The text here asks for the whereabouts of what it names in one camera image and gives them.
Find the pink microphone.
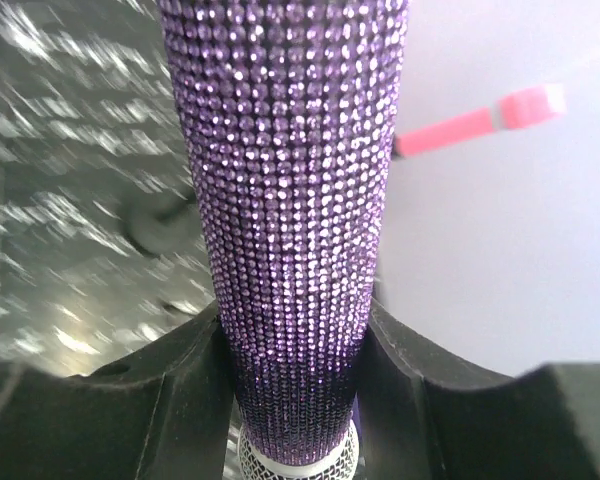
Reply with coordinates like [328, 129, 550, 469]
[393, 84, 567, 157]

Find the black left-edge clip stand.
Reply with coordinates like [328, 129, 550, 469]
[120, 189, 202, 257]

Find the purple glitter microphone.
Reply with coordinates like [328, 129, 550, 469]
[158, 1, 410, 476]

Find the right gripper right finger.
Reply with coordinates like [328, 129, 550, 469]
[358, 304, 600, 479]

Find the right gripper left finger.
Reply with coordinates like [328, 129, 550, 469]
[0, 305, 234, 479]

